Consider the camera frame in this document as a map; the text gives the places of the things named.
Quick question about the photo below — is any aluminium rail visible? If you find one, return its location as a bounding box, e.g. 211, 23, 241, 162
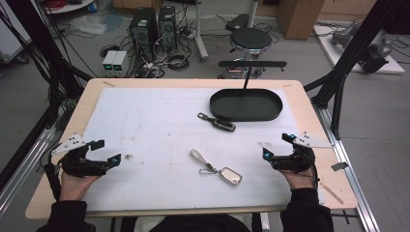
0, 127, 57, 216
311, 103, 381, 232

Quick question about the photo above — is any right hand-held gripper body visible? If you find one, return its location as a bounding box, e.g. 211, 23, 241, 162
270, 130, 335, 174

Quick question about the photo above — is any clear plastic bag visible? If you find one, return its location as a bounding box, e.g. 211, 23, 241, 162
69, 14, 109, 36

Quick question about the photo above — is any white table mat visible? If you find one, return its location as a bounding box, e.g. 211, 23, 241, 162
80, 87, 326, 213

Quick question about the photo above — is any grey tape piece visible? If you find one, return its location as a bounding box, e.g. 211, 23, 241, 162
331, 161, 350, 172

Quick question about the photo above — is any silver keychain with leather strap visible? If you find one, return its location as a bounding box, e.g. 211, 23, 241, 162
190, 148, 244, 188

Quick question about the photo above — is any coiled black cable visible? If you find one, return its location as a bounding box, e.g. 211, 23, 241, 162
165, 50, 191, 73

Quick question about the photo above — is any person's right hand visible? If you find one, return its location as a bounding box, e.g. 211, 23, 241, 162
279, 167, 318, 191

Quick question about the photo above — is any brown cardboard box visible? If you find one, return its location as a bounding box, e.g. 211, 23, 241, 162
276, 0, 326, 41

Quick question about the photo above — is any person's left hand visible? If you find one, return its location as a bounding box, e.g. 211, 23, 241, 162
59, 167, 102, 202

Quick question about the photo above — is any black frame post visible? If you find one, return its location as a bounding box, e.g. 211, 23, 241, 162
303, 0, 410, 140
4, 0, 95, 130

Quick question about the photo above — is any black computer tower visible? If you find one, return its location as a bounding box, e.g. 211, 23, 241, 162
129, 7, 160, 66
158, 4, 178, 52

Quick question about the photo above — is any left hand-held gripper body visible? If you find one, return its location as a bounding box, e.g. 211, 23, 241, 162
51, 131, 110, 178

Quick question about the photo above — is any black round stool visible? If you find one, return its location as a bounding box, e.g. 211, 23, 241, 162
229, 26, 274, 62

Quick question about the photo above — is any black key rack with tray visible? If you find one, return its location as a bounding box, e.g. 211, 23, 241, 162
209, 60, 288, 123

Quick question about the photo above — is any person's torso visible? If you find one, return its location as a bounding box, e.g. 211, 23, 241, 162
133, 214, 259, 232

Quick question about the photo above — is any white platform board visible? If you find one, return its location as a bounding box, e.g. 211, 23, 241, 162
312, 24, 405, 75

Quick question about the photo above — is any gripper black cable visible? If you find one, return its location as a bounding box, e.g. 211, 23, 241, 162
308, 160, 322, 191
43, 150, 63, 202

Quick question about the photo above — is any white power supply unit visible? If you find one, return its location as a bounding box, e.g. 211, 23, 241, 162
111, 50, 129, 77
102, 49, 119, 77

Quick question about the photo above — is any white stand leg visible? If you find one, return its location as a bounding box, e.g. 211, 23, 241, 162
192, 0, 210, 63

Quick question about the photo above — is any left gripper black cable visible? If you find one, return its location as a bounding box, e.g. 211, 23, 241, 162
43, 150, 63, 202

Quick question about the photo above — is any thin wooden strip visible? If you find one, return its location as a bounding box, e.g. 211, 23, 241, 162
318, 182, 345, 206

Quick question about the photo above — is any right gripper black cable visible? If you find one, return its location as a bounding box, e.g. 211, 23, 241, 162
308, 160, 322, 191

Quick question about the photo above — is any grey robot on platform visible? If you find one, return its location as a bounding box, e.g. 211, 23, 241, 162
331, 22, 395, 74

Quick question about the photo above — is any black car key fob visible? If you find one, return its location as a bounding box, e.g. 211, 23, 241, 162
196, 112, 237, 133

